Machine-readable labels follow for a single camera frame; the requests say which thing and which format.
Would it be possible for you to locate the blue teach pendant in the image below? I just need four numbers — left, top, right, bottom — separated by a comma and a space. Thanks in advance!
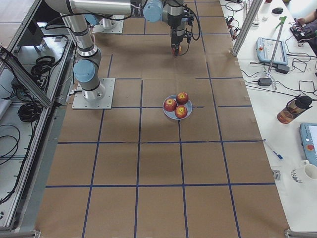
256, 37, 288, 65
300, 123, 317, 166

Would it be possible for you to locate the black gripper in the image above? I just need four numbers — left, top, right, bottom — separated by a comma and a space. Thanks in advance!
170, 23, 191, 56

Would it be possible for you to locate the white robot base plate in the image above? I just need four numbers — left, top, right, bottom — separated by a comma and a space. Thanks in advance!
72, 78, 115, 110

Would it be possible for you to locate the yellow-red apple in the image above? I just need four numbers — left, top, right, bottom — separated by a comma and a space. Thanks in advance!
171, 46, 182, 56

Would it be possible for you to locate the aluminium frame post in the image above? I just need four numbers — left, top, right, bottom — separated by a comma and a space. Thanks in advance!
232, 0, 262, 57

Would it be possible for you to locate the red apple on plate front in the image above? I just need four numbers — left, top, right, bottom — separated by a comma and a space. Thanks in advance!
174, 105, 188, 119

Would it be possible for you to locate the red apple on plate left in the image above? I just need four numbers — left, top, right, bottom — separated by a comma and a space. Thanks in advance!
163, 98, 177, 112

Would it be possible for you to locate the red apple on plate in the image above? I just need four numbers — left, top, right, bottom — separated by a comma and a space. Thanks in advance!
163, 98, 177, 112
176, 92, 189, 105
174, 105, 188, 119

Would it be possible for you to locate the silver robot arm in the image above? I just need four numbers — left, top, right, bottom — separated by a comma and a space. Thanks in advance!
46, 0, 192, 101

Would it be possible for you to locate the black computer mouse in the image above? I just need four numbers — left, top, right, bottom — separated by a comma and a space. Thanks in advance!
271, 7, 283, 14

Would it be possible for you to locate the light blue plate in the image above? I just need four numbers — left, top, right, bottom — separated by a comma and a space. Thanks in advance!
163, 94, 193, 120

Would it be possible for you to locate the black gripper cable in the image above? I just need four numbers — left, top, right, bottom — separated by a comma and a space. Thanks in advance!
183, 6, 201, 57

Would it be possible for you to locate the glass jug black lid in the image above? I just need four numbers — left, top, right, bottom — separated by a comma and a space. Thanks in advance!
277, 95, 313, 124

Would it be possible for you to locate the red apple on plate right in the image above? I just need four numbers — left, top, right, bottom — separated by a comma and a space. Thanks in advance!
176, 92, 189, 105

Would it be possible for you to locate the blue white pen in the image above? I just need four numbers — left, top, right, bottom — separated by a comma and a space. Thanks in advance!
263, 139, 283, 160

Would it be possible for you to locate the white mug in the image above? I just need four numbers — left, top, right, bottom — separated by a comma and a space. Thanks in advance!
291, 160, 317, 183

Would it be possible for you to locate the black power adapter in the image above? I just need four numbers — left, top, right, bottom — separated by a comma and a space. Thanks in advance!
257, 77, 272, 86

